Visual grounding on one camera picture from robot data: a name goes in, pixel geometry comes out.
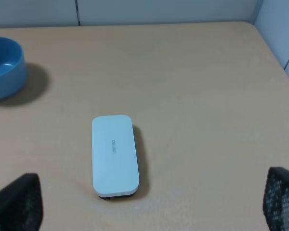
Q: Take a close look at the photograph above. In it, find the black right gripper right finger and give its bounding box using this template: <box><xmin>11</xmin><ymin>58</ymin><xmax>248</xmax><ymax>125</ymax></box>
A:
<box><xmin>263</xmin><ymin>167</ymin><xmax>289</xmax><ymax>231</ymax></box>

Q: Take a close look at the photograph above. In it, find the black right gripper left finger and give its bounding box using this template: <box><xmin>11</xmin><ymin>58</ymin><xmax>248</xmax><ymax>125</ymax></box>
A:
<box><xmin>0</xmin><ymin>173</ymin><xmax>42</xmax><ymax>231</ymax></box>

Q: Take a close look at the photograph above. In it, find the white whiteboard eraser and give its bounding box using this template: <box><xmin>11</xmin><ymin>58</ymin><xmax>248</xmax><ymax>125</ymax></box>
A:
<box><xmin>92</xmin><ymin>115</ymin><xmax>140</xmax><ymax>198</ymax></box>

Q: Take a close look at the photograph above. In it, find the blue plastic bowl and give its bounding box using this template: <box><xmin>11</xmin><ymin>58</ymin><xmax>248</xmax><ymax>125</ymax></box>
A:
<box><xmin>0</xmin><ymin>37</ymin><xmax>27</xmax><ymax>100</ymax></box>

